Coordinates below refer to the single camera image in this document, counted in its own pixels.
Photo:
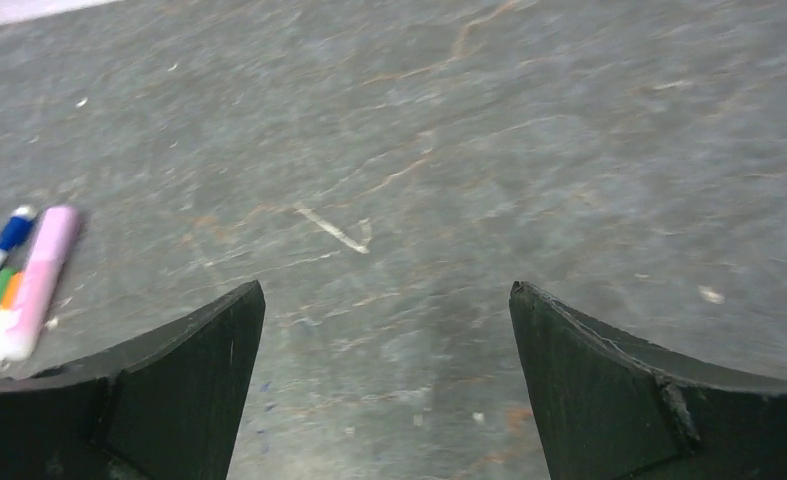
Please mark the blue capped white pen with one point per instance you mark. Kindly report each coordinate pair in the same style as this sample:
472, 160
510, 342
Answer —
16, 231

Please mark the orange capped white marker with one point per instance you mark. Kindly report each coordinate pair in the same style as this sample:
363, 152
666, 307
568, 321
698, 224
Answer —
11, 291

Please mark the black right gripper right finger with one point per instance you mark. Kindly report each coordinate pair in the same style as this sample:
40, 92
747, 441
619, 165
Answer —
610, 405

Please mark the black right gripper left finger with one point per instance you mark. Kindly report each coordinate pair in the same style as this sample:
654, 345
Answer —
166, 404

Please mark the pink highlighter pen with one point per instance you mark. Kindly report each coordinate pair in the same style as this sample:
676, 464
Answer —
50, 249

